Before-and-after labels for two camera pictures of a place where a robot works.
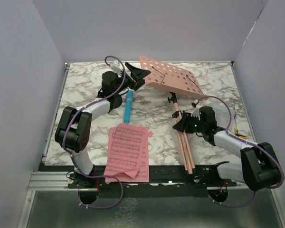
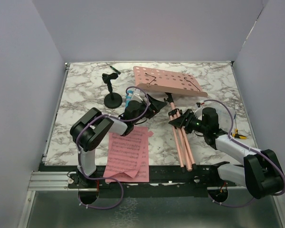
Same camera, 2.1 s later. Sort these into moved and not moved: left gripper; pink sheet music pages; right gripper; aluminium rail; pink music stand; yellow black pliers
Moved: pink music stand; left gripper
Not moved: yellow black pliers; aluminium rail; right gripper; pink sheet music pages
